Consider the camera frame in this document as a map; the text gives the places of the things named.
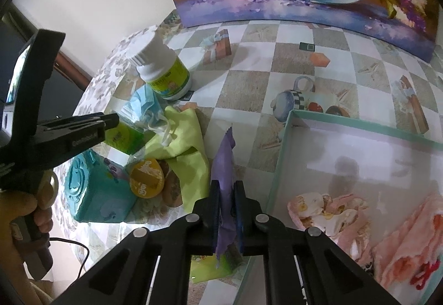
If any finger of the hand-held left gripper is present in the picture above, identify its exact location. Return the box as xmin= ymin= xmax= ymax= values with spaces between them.
xmin=43 ymin=112 xmax=120 ymax=134

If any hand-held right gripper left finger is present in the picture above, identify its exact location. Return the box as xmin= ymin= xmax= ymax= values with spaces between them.
xmin=50 ymin=180 xmax=222 ymax=305

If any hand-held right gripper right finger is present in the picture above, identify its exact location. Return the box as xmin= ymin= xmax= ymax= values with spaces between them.
xmin=233 ymin=180 xmax=398 ymax=305

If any green tissue packet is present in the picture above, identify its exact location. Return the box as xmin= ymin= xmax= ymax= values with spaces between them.
xmin=102 ymin=120 xmax=146 ymax=155
xmin=190 ymin=251 xmax=255 ymax=283

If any purple tissue packet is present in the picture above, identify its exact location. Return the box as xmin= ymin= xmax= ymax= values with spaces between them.
xmin=208 ymin=128 xmax=238 ymax=267

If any blue face mask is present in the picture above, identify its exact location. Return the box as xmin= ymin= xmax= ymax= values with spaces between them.
xmin=119 ymin=85 xmax=174 ymax=146

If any yellow green cloth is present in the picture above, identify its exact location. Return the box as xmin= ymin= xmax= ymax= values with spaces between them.
xmin=138 ymin=106 xmax=212 ymax=210

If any pink floral cloth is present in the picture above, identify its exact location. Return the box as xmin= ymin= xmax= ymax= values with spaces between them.
xmin=287 ymin=191 xmax=376 ymax=271

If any teal rimmed white box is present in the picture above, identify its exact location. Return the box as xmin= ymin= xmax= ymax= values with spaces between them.
xmin=233 ymin=109 xmax=443 ymax=305

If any pink white fuzzy towel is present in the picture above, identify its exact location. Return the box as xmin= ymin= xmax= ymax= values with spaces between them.
xmin=372 ymin=192 xmax=443 ymax=292

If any person's left forearm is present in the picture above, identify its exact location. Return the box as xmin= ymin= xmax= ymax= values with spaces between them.
xmin=0 ymin=243 xmax=38 ymax=305

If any person's left hand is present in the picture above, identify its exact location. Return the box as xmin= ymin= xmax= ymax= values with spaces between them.
xmin=0 ymin=192 xmax=53 ymax=257

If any teal plastic box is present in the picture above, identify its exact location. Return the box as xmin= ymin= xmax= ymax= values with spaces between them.
xmin=64 ymin=149 xmax=139 ymax=224

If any yellow round packet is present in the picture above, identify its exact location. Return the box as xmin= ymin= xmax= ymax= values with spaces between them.
xmin=129 ymin=158 xmax=166 ymax=200

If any white bottle with green label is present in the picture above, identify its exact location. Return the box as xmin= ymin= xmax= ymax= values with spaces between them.
xmin=130 ymin=28 xmax=192 ymax=101

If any brown wooden frame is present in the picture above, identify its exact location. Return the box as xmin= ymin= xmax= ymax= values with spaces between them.
xmin=10 ymin=2 xmax=94 ymax=93

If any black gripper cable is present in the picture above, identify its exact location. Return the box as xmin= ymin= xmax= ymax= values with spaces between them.
xmin=50 ymin=237 xmax=91 ymax=274

